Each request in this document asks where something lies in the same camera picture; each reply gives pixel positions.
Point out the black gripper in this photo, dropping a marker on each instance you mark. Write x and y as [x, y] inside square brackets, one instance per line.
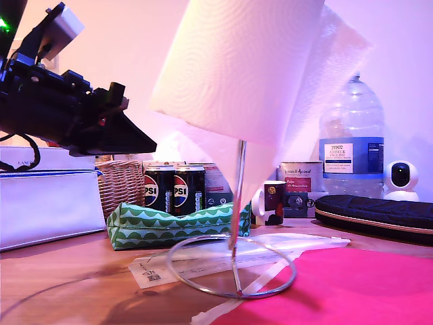
[40, 105]

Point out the metallic paper towel stand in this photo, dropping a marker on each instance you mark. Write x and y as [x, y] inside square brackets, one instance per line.
[242, 152]

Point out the white paper towel roll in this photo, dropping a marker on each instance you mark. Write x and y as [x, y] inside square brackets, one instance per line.
[236, 67]

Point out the beige cardboard box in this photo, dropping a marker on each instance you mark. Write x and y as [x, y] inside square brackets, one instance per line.
[126, 157]

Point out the pale printed carton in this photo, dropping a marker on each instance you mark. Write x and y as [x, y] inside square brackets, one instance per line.
[150, 163]

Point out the black Pepsi can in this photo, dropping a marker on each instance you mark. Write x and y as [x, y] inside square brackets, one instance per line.
[189, 189]
[159, 189]

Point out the green wave pattern pouch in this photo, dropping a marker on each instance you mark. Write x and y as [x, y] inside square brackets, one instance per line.
[152, 223]

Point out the white Lancome cosmetic case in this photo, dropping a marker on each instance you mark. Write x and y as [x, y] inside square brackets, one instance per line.
[50, 210]

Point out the dark box with pin icon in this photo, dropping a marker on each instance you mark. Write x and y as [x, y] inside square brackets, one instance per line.
[214, 200]

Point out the clear plastic mailing bag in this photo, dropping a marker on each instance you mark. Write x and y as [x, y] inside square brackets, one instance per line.
[203, 264]

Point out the white and dark red mug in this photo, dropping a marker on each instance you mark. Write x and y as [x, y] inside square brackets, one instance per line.
[274, 203]

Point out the dark box round emblem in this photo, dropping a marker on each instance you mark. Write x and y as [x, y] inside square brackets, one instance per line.
[296, 203]

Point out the small white box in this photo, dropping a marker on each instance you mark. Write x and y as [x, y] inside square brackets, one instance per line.
[316, 199]

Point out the large clear water bottle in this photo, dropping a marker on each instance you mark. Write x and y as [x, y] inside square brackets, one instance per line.
[352, 152]

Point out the dark quilted zip case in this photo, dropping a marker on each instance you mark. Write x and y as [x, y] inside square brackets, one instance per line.
[372, 213]

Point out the pink padded envelope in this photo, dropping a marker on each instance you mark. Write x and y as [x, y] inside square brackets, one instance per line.
[355, 291]

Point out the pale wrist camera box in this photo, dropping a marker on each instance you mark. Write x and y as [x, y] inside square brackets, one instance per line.
[66, 30]

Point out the small white round camera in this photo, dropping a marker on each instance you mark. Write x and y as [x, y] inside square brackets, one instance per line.
[400, 179]

